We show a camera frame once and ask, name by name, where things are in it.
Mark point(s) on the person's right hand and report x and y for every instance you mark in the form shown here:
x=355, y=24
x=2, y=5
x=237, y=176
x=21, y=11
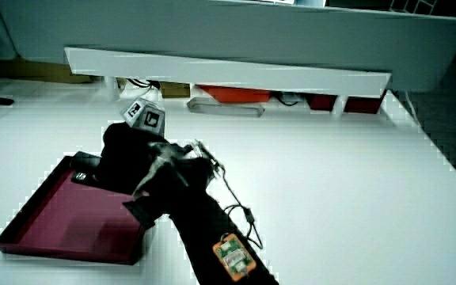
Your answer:
x=127, y=158

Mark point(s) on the black stapler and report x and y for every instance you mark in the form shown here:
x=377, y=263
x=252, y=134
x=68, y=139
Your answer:
x=85, y=164

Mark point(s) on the orange box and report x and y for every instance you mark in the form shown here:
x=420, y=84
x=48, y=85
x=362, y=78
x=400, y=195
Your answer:
x=236, y=95

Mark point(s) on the white partition panel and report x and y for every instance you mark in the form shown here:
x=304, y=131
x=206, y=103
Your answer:
x=251, y=31

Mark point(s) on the brown cardboard box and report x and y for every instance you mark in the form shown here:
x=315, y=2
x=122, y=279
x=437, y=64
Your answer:
x=174, y=90

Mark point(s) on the orange circuit board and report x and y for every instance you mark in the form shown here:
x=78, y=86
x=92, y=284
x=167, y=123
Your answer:
x=234, y=257

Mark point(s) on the maroon square plate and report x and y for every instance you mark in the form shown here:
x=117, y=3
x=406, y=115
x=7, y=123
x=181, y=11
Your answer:
x=73, y=221

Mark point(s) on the white desk shelf riser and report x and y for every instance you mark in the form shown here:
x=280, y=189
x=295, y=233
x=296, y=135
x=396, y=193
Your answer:
x=228, y=73

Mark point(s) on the dark red box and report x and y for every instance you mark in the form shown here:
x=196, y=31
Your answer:
x=364, y=105

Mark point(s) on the grey flat case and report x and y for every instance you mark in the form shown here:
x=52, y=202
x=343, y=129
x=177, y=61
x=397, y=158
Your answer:
x=224, y=109

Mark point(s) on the person's right forearm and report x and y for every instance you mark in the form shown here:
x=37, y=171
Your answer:
x=204, y=221

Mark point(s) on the flat brown cardboard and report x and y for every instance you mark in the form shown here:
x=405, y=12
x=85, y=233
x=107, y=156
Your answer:
x=34, y=71

